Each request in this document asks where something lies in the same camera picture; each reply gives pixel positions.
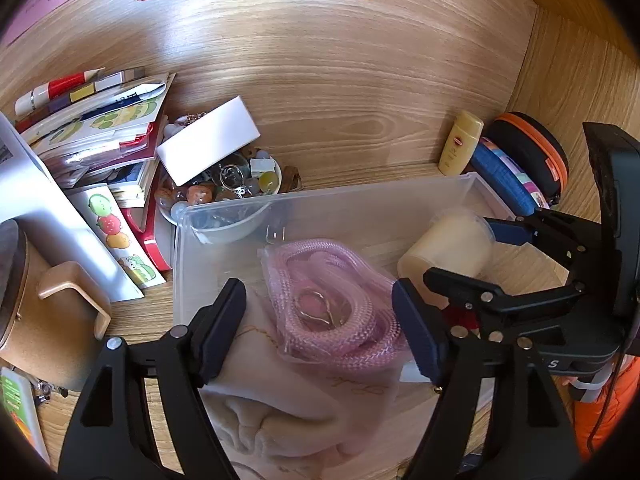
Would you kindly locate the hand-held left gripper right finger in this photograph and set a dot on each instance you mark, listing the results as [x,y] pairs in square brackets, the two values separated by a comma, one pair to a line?
[417,330]

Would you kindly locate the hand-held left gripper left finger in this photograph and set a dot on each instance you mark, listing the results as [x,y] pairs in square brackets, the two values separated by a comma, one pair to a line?
[222,330]

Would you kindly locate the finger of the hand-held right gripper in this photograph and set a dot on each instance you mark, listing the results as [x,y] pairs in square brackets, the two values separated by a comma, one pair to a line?
[505,232]
[475,295]

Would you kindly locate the cream plastic cup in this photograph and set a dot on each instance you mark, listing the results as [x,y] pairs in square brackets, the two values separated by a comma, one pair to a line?
[450,250]

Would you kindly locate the cream cloth pouch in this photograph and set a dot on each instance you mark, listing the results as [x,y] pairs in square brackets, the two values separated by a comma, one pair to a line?
[280,410]

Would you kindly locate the clear plastic storage box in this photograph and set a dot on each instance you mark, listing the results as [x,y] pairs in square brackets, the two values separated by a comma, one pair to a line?
[350,210]

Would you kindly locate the blue patchwork pencil pouch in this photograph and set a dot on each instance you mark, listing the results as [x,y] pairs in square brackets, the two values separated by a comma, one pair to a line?
[505,175]

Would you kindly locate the black orange zipper case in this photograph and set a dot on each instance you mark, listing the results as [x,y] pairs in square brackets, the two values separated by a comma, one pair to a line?
[530,150]

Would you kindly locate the white bowl of beads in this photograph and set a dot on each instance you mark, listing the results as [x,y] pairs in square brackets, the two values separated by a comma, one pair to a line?
[235,232]

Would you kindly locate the yellow sunscreen bottle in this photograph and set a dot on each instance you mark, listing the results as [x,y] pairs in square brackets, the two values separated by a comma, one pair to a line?
[460,142]

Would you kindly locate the brown mug with lid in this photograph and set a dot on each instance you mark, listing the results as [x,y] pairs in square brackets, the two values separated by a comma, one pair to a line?
[40,330]

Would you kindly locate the metal key clip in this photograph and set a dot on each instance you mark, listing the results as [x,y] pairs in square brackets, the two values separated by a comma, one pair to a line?
[47,390]

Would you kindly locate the small white cardboard box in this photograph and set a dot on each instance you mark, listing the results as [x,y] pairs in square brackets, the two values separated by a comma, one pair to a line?
[210,140]

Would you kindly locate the green orange wet wipes pack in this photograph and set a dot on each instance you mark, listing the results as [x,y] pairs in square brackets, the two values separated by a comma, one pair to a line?
[20,410]

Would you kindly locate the stack of booklets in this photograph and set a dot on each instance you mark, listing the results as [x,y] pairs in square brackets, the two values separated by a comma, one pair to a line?
[100,125]

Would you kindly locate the red white pen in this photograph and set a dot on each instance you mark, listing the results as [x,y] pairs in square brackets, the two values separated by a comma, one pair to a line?
[55,85]

